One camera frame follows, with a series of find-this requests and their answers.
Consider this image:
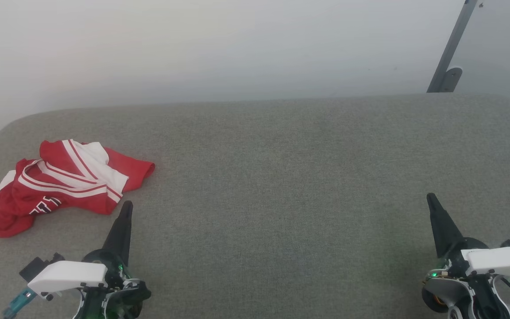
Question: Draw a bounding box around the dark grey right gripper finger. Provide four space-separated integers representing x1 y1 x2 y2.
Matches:
426 193 464 260

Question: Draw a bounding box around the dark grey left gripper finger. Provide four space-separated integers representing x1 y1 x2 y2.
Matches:
101 201 134 267

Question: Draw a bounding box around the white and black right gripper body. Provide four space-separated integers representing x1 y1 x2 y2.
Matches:
436 237 510 280

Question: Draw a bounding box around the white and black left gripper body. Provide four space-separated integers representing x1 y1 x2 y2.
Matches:
28 249 152 298

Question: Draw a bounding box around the red and white jersey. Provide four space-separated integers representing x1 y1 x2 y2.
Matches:
0 139 156 238

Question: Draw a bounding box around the grey fabric sofa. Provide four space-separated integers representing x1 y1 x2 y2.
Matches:
0 93 510 319

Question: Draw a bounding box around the teal left camera cable connector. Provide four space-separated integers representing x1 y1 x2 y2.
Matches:
3 287 39 318

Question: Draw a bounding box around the grey pole bracket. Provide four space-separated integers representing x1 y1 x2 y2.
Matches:
440 66 463 93

